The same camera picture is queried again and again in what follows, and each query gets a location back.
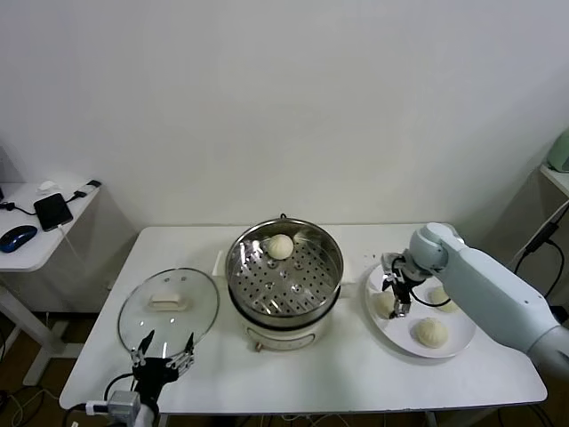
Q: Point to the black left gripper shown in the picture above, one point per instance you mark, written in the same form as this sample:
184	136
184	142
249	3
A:
153	373

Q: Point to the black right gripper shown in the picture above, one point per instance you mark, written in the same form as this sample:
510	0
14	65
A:
403	289

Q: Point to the white steamed baozi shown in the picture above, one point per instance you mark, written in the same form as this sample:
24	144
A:
383	306
442	300
279	246
430	333

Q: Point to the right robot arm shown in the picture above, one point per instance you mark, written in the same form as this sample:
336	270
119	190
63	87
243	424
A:
489	284

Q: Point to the steel steamer basket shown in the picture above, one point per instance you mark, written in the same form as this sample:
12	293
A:
284	289

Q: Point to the white round plate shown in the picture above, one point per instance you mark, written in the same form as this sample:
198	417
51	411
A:
400	333

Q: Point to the white electric cooker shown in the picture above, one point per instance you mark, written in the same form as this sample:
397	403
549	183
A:
280	335

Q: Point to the black power adapter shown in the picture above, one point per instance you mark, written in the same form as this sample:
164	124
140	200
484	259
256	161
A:
543	236

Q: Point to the white side table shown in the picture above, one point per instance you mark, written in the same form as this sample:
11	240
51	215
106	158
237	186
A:
26	262

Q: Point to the black smartphone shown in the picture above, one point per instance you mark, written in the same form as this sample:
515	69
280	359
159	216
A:
53	212

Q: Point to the black usb adapter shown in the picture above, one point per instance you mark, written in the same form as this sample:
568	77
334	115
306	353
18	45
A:
93	184

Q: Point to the blue computer mouse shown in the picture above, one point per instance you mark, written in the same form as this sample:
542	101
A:
18	238

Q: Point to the small white object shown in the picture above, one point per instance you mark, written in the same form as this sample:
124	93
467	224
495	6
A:
46	187

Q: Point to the mint green appliance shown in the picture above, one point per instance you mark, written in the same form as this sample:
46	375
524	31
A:
560	153

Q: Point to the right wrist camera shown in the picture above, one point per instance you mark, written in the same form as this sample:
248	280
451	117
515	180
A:
391	260

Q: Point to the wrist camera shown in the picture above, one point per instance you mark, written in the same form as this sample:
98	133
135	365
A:
391	260
124	404

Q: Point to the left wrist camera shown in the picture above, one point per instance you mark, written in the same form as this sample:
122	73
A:
124	404

